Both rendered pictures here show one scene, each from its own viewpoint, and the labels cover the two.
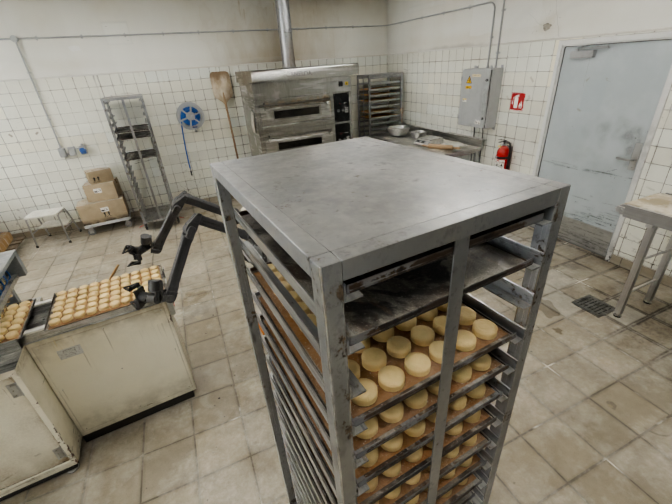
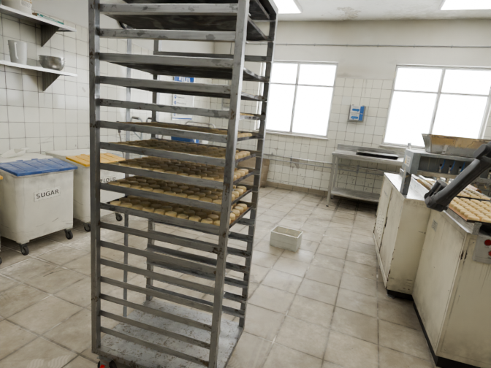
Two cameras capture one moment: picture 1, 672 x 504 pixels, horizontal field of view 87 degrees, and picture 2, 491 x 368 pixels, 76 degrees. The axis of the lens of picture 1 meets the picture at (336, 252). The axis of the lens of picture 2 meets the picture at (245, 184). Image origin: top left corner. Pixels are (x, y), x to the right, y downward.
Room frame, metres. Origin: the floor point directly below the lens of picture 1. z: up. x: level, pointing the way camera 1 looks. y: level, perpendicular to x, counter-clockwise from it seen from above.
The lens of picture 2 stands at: (1.96, -0.93, 1.33)
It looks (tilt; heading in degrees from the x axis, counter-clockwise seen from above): 12 degrees down; 133
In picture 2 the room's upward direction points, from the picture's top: 6 degrees clockwise
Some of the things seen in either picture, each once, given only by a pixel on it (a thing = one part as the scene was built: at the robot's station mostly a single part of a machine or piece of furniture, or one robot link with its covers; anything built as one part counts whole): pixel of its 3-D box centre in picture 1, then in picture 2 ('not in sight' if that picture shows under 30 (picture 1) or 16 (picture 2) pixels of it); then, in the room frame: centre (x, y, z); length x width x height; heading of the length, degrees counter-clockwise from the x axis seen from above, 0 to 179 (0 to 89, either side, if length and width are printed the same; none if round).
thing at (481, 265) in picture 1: (357, 233); (189, 25); (0.74, -0.05, 1.68); 0.60 x 0.40 x 0.02; 27
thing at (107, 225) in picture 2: not in sight; (158, 236); (0.83, -0.22, 0.78); 0.64 x 0.03 x 0.03; 27
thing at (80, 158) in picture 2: not in sight; (88, 188); (-1.56, 0.36, 0.38); 0.64 x 0.54 x 0.77; 19
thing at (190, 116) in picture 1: (195, 139); not in sight; (5.87, 2.10, 1.10); 0.41 x 0.17 x 1.10; 112
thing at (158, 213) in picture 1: (143, 162); not in sight; (5.25, 2.71, 0.93); 0.64 x 0.51 x 1.78; 25
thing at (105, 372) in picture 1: (123, 355); (462, 277); (1.74, 1.43, 0.45); 0.70 x 0.34 x 0.90; 117
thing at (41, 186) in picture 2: not in sight; (28, 200); (-1.32, -0.24, 0.38); 0.64 x 0.54 x 0.77; 21
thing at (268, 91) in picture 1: (301, 136); not in sight; (5.96, 0.43, 1.00); 1.56 x 1.20 x 2.01; 112
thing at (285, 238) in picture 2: not in sight; (286, 238); (0.15, 1.75, 0.08); 0.30 x 0.22 x 0.16; 20
